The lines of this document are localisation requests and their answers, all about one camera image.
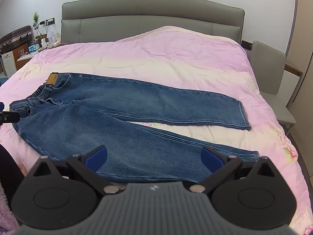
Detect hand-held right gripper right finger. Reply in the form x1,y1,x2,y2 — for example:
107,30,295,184
189,147,275,194

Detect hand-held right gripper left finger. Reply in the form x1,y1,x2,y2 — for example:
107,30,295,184
33,145,121,196

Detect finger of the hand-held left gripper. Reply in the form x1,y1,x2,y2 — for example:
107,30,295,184
0,101,21,126

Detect wooden bedside cabinet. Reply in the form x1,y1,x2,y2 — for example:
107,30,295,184
12,43,35,69

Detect pink floral blanket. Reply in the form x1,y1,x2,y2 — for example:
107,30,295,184
0,26,313,235

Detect green plant in white vase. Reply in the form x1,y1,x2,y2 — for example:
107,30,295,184
32,12,41,38

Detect grey chair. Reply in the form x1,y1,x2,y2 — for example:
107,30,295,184
251,40,297,131

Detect white table lamp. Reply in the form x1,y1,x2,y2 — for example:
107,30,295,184
47,26,59,45

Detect blue denim pants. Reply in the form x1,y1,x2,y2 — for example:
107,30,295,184
9,72,260,183

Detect white box appliance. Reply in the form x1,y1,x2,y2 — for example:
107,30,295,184
1,52,18,77

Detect purple fluffy cloth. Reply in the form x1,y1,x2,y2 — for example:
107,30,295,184
0,179,21,235

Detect grey upholstered headboard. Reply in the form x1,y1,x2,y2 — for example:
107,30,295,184
61,0,245,45

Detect brown suitcase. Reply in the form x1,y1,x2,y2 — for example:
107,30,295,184
0,25,33,54

